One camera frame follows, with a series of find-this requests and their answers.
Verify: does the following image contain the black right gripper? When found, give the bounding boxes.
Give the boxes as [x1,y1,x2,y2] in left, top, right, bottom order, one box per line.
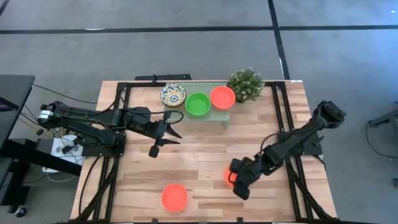
[228,155,266,201]

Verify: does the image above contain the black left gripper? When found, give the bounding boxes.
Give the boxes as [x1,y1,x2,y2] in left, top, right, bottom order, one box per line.
[146,111,183,159]

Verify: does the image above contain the orange plastic mini bowl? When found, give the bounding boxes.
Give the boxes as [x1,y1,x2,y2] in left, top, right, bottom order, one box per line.
[210,85,236,111]
[223,166,239,190]
[160,183,189,213]

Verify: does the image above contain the patterned yellow mini bowl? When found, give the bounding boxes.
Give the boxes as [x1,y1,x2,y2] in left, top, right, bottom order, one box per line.
[160,83,187,109]

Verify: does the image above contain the green plastic mini bowl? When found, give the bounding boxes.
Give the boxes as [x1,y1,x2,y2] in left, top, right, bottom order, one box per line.
[184,92,212,118]

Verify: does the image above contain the green perforated metal shelf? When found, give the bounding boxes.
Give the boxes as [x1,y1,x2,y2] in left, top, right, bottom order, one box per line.
[164,82,231,129]

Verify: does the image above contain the small potted plant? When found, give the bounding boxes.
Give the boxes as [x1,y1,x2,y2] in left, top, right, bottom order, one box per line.
[226,67,266,104]

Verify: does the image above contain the white power strip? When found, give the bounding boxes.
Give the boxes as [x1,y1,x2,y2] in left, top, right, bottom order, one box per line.
[50,135,85,166]

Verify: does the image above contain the grey stand leg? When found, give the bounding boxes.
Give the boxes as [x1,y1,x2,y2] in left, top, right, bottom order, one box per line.
[368,102,398,128]

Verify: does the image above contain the black desk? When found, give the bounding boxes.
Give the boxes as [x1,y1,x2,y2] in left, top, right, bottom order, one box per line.
[0,74,83,215]

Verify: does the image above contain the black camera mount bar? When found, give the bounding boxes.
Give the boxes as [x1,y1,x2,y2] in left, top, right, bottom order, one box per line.
[134,73,192,82]

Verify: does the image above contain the black aluminium table frame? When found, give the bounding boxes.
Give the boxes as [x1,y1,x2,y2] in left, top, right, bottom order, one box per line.
[77,80,336,223]

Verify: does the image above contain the thick black cable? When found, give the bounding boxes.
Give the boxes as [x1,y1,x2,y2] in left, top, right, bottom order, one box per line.
[79,155,103,218]

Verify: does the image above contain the thin black floor cable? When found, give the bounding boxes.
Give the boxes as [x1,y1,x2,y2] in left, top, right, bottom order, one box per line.
[365,123,398,159]
[32,83,98,105]

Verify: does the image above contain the yellow cable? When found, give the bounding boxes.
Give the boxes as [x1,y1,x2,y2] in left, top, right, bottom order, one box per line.
[18,111,65,139]

